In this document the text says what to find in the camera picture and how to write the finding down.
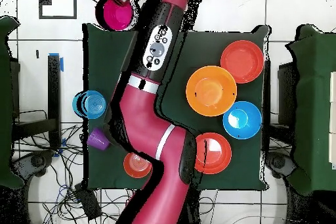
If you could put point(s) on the black power box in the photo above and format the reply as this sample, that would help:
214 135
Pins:
88 203

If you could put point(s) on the black office chair base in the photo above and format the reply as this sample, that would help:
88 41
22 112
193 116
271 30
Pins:
38 161
278 162

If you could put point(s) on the large orange bowl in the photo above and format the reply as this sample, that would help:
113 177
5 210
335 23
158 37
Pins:
244 58
214 153

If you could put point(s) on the small blue bowl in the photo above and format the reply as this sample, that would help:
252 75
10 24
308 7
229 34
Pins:
94 104

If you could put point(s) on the large yellow-orange bowl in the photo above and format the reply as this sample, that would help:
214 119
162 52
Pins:
211 91

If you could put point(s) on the small orange bowl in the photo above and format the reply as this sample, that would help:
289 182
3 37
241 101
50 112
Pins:
135 165

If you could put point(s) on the green cloth covered side table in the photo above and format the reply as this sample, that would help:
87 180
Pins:
5 103
315 103

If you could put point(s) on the purple cup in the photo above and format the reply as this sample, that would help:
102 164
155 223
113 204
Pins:
97 139

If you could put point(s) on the large blue bowl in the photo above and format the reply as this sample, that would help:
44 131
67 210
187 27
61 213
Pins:
242 120

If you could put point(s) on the dark green table cloth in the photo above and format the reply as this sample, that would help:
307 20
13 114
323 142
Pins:
210 45

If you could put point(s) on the blue tape strip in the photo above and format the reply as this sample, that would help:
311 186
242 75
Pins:
62 65

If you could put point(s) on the small pink bowl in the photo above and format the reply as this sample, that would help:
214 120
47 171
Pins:
118 15

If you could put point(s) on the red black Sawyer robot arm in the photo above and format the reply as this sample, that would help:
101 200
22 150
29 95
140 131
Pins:
147 119

